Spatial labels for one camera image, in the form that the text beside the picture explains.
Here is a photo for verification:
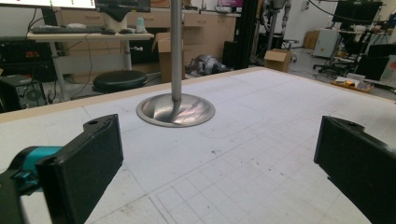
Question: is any wooden cabinet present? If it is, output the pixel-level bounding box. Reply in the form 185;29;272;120
59;7;237;84

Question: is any small cardboard box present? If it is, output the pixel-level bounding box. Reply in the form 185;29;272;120
263;49;293;73

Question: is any white desk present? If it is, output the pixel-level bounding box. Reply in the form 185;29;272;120
26;31;156;101

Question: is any wooden tray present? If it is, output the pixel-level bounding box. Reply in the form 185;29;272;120
330;76;375;94

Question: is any black monitor on stand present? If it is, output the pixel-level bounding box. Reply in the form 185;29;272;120
331;0;384;23

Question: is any metal stand with round base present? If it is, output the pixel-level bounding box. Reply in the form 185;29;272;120
135;0;217;129

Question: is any brown cardboard box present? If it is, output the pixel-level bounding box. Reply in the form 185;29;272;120
303;30;321;50

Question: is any black computer tower with fan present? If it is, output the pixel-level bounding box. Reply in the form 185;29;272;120
17;78;49;109

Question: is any black keyboard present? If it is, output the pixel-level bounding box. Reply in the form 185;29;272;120
30;26;104;35

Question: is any grey rounded shell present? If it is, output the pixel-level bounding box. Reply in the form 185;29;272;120
185;54;228;77

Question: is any white cabinet box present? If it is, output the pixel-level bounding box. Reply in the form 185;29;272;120
312;28;340;59

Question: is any dark computer monitor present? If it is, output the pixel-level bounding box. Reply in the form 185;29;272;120
94;0;151;14

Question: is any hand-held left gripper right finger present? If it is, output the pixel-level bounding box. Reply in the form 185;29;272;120
313;115;396;224

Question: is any black equipment rack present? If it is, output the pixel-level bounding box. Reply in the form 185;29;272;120
0;36;59;83

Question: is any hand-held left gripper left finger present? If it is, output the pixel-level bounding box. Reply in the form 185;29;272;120
35;113;124;224

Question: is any tall open cardboard box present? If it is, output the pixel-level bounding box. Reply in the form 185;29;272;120
151;32;185;84

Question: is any grey robot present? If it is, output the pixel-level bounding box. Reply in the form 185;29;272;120
261;0;292;51

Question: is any bright computer monitor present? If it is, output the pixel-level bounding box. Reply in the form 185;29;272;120
0;0;97;10

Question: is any black round stool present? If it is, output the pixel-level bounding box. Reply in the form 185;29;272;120
92;69;148;93

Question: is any black hanging cable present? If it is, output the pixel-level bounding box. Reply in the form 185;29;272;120
307;0;396;23

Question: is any black office chair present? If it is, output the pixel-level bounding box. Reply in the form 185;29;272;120
312;40;372;77

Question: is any pale blue bottle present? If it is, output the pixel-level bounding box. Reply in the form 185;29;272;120
135;17;147;34

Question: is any black metal column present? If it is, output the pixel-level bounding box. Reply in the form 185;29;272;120
234;0;260;70

